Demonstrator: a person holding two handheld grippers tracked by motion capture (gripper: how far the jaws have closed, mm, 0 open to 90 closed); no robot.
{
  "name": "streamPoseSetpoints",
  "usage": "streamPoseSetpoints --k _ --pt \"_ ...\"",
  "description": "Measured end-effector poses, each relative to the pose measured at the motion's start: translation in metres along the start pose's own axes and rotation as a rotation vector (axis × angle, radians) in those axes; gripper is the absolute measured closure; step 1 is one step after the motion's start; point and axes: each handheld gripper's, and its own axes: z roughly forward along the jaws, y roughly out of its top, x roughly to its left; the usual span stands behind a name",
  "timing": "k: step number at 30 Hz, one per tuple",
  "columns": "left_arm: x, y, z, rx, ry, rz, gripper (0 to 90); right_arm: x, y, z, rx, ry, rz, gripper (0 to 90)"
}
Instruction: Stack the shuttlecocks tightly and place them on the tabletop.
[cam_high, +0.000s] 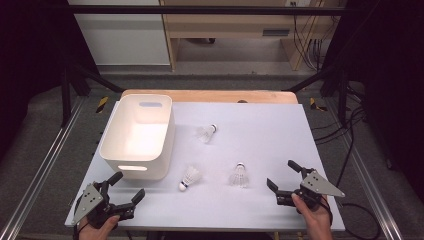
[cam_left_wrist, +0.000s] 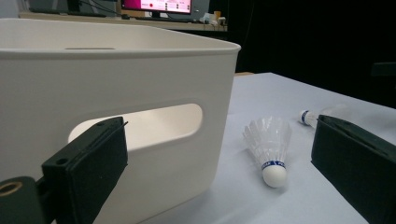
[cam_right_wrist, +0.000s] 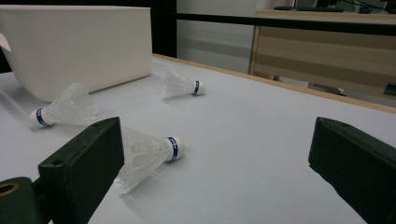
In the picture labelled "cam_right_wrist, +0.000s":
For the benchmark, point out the white feather shuttlecock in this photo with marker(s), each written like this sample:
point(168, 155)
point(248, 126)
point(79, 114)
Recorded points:
point(68, 109)
point(180, 84)
point(146, 155)

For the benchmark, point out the black metal frame bar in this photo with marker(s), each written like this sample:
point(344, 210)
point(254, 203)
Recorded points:
point(280, 22)

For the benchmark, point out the black keyboard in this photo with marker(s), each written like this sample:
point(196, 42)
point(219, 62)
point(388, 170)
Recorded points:
point(308, 8)

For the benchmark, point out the white plastic storage bin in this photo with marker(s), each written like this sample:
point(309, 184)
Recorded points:
point(77, 46)

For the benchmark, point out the white cabinet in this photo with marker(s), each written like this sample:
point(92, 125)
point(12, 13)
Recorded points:
point(214, 46)

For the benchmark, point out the wooden desk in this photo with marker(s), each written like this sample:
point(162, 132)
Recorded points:
point(311, 53)

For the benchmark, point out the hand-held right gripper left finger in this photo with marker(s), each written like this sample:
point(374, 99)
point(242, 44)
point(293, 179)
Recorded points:
point(84, 161)

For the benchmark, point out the white table board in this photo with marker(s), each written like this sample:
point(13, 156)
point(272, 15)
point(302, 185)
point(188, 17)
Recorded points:
point(249, 140)

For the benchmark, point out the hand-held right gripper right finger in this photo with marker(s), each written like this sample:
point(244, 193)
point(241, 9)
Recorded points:
point(358, 161)

